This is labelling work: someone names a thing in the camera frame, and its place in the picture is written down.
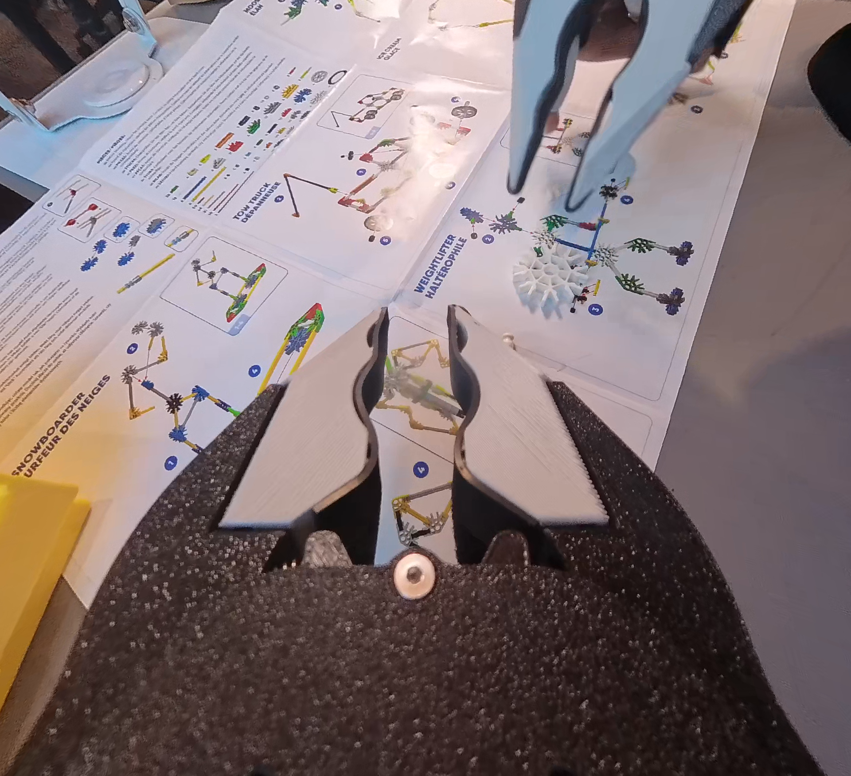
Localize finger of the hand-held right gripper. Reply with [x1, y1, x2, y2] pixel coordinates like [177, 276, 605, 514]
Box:
[565, 0, 753, 212]
[507, 0, 617, 196]

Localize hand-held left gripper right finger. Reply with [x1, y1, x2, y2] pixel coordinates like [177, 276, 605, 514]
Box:
[447, 304, 610, 569]

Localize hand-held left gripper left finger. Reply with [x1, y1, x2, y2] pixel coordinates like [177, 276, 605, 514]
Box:
[216, 306, 391, 567]

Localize white instruction sheet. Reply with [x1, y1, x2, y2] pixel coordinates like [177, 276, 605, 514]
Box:
[0, 0, 799, 611]

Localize white snowflake connector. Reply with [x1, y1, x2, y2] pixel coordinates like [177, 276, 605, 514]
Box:
[512, 244, 594, 318]

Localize yellow plastic bin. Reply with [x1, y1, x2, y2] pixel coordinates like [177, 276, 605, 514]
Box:
[0, 473, 90, 710]

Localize wooden clipboard stand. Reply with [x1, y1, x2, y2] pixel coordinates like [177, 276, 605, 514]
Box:
[0, 0, 164, 133]

